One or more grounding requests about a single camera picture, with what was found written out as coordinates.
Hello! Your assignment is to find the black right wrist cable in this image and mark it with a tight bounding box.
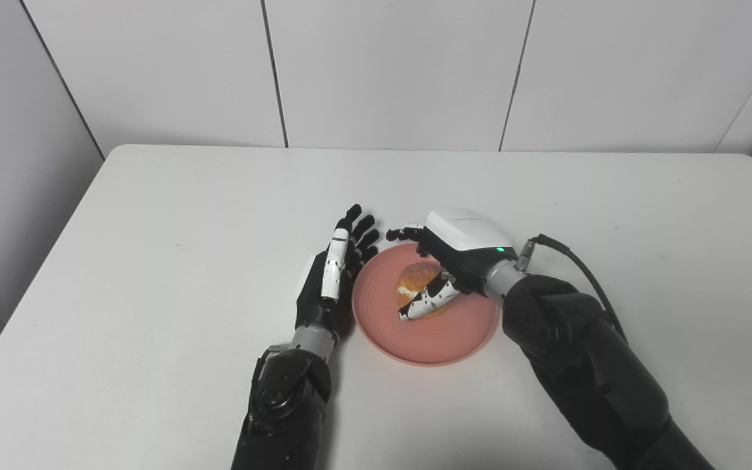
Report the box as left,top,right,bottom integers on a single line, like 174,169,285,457
516,234,628,340

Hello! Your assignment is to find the cream puff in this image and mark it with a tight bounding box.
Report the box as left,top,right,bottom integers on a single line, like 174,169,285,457
396,260,452,319

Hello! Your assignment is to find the black and white left hand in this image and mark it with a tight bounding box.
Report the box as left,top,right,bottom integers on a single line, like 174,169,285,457
294,204,381,343

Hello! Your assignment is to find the black and white right hand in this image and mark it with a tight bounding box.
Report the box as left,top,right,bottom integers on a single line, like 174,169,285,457
386,208,518,322

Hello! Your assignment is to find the pink round plate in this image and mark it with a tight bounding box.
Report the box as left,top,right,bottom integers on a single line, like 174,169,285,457
351,245,501,367

